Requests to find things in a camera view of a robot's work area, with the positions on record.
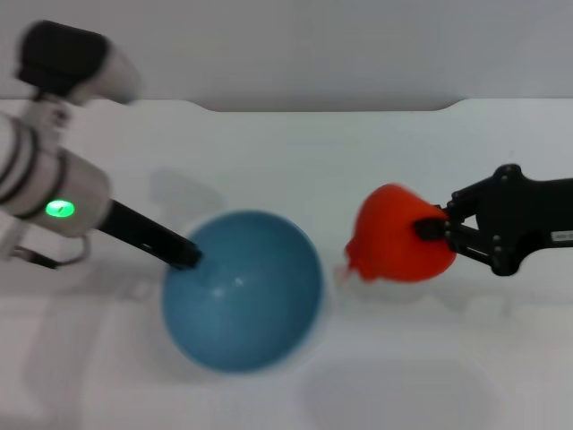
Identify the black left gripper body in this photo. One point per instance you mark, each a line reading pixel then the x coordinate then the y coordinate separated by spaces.
pixel 139 230

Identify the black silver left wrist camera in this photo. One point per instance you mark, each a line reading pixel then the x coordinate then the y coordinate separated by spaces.
pixel 58 54

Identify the blue ceramic bowl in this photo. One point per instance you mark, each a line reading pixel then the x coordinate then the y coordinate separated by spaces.
pixel 242 313

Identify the orange mandarin fruit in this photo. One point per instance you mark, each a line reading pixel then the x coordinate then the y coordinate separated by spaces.
pixel 389 233

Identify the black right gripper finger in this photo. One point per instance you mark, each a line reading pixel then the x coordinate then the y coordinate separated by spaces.
pixel 470 197
pixel 432 229

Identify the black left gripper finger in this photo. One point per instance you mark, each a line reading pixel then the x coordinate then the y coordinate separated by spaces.
pixel 187 257

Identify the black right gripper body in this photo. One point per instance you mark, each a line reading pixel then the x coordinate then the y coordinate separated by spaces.
pixel 537 210

